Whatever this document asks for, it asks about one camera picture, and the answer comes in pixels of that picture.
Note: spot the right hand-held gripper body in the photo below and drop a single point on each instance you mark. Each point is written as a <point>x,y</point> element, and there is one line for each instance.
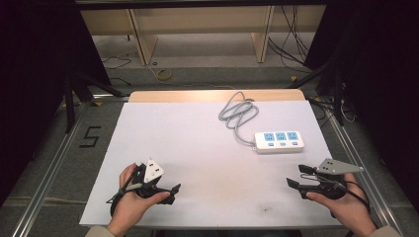
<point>336,168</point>

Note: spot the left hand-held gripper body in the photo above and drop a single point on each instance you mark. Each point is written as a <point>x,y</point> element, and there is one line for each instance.
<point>152,171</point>

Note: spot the person's left hand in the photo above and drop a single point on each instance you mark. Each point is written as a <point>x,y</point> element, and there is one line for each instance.
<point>131,205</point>

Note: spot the person's right hand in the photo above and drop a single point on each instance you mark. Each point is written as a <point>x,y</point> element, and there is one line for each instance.
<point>349,207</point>

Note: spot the white power strip blue sockets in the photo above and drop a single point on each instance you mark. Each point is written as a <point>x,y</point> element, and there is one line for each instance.
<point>279,142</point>

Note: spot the black metal stand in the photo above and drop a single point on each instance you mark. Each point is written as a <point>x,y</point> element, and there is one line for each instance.
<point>329,79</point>
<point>82,87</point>

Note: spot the black curtain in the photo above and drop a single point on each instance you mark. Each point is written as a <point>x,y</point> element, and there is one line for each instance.
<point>382,65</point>
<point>36,65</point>

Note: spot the light wooden desk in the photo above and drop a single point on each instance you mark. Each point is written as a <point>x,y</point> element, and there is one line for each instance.
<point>197,19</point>

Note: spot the aluminium floor rail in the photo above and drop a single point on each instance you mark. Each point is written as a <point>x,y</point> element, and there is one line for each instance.
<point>362,177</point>
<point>49,171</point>

